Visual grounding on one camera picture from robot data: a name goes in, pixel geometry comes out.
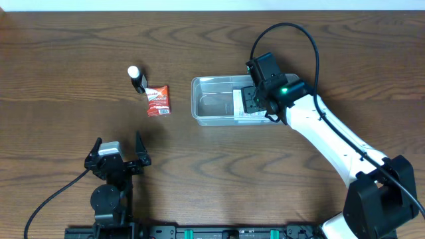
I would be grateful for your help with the red Panadol ActiFast box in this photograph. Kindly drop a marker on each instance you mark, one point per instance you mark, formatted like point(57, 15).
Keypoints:
point(158, 101)

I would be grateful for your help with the white blue medicine box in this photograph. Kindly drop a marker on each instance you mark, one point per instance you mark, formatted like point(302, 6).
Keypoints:
point(238, 111)

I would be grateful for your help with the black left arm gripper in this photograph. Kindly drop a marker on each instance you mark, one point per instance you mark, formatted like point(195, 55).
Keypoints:
point(135, 169)

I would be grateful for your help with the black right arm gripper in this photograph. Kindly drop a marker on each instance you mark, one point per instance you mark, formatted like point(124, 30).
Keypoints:
point(250, 99)

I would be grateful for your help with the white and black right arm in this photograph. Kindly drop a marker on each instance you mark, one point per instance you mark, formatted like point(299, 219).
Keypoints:
point(381, 191)

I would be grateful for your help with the grey wrist camera, left arm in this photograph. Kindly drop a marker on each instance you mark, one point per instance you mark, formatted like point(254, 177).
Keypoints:
point(110, 151)

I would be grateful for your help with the dark bottle with white cap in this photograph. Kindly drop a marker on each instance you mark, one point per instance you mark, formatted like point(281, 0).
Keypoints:
point(138, 79)

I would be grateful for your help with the clear plastic container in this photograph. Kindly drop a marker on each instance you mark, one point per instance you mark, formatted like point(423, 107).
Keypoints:
point(212, 99)

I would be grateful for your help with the black mounting rail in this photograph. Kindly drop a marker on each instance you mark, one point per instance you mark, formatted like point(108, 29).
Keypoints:
point(177, 232)

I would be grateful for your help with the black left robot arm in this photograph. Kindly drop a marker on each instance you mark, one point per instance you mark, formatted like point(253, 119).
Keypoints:
point(112, 202)

